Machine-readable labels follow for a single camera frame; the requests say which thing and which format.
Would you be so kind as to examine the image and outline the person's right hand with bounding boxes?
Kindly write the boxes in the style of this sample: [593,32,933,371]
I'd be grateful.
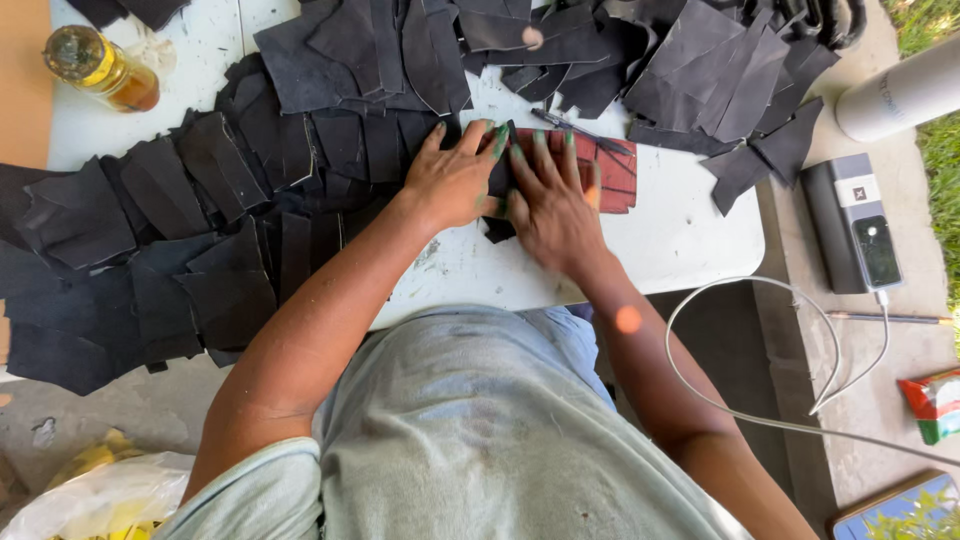
[506,129,611,281]

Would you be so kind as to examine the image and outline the person's left hand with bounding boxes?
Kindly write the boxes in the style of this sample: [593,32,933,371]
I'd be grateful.
[402,118,513,233]

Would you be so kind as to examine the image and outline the small black leather cutout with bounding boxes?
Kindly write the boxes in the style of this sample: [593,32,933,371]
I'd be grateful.
[482,120,521,246]

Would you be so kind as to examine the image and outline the red pattern template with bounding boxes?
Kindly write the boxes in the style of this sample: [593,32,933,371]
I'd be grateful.
[516,127,639,216]

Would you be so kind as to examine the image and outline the dark pen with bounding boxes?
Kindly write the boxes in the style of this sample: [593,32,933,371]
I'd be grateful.
[530,108,636,157]

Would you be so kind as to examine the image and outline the heap of black leather pieces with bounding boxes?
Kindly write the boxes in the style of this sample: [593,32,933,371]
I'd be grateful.
[67,0,843,219]

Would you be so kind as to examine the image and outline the grey shirt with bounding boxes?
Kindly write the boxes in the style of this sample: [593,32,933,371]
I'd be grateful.
[152,303,756,540]

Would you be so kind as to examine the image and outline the layered rows of black leather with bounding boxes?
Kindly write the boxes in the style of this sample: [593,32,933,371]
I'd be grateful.
[0,52,466,397]

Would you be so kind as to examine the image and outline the grey power bank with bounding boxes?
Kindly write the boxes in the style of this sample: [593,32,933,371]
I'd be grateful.
[798,153,906,296]

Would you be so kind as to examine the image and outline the thin pencil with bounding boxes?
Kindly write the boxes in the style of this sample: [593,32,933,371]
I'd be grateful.
[825,311,955,326]

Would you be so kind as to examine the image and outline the white insulated flask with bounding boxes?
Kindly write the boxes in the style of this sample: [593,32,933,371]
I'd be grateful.
[834,33,960,144]

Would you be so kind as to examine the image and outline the glass bottle with amber liquid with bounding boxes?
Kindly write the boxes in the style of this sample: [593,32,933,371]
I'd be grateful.
[41,24,162,114]

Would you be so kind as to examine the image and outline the red green snack packet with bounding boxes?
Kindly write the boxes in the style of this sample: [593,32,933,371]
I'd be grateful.
[897,366,960,447]

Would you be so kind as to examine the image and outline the brown board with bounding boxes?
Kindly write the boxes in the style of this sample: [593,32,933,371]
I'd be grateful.
[0,0,55,171]

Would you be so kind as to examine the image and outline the phone with brown case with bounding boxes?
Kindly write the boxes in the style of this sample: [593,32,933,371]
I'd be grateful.
[828,470,960,540]

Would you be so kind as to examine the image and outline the white yellow plastic bag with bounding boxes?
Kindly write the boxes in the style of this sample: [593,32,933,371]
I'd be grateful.
[0,427,198,540]

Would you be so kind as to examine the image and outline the white cable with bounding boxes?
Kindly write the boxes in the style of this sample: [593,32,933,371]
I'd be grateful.
[665,275,960,468]

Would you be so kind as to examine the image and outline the black curved straps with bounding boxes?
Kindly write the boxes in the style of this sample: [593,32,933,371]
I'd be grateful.
[776,0,869,51]

